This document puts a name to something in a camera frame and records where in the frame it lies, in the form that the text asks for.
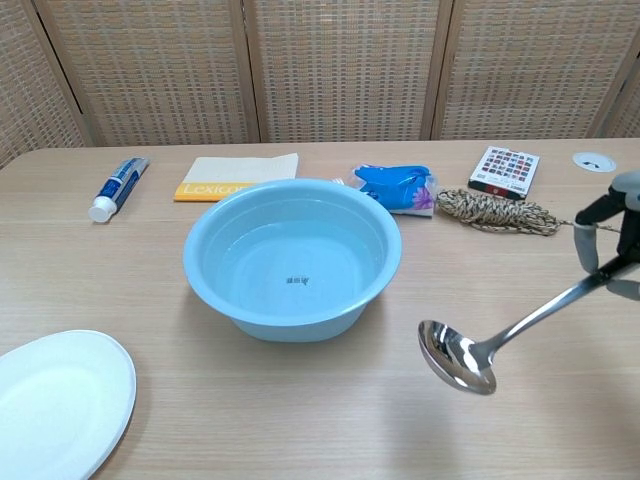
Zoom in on beige orange Lexicon notebook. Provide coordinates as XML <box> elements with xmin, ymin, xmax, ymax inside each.
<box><xmin>173</xmin><ymin>153</ymin><xmax>300</xmax><ymax>203</ymax></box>

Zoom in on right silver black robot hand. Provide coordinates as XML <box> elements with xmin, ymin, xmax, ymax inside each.
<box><xmin>573</xmin><ymin>169</ymin><xmax>640</xmax><ymax>301</ymax></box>

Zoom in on bamboo folding screen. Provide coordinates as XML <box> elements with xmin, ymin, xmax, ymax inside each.
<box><xmin>0</xmin><ymin>0</ymin><xmax>640</xmax><ymax>170</ymax></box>

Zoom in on braided tan rope bundle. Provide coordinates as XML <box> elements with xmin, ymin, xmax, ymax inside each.
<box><xmin>435</xmin><ymin>187</ymin><xmax>621</xmax><ymax>237</ymax></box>

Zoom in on metal ladle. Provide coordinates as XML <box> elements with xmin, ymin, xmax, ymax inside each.
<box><xmin>417</xmin><ymin>257</ymin><xmax>626</xmax><ymax>396</ymax></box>

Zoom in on blue tissue pack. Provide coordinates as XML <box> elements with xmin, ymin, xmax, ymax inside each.
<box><xmin>352</xmin><ymin>162</ymin><xmax>439</xmax><ymax>220</ymax></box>

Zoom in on patterned card box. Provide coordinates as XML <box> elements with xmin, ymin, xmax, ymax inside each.
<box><xmin>467</xmin><ymin>145</ymin><xmax>541</xmax><ymax>200</ymax></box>

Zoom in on white round plate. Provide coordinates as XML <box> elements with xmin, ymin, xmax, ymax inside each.
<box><xmin>0</xmin><ymin>329</ymin><xmax>138</xmax><ymax>480</ymax></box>

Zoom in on blue white toothpaste tube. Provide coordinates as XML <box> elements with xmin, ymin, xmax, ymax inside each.
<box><xmin>88</xmin><ymin>156</ymin><xmax>151</xmax><ymax>223</ymax></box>

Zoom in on white table cable grommet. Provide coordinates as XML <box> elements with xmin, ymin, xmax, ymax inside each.
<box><xmin>572</xmin><ymin>152</ymin><xmax>617</xmax><ymax>173</ymax></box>

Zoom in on light blue bowl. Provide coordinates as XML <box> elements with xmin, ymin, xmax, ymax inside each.
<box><xmin>182</xmin><ymin>178</ymin><xmax>404</xmax><ymax>344</ymax></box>

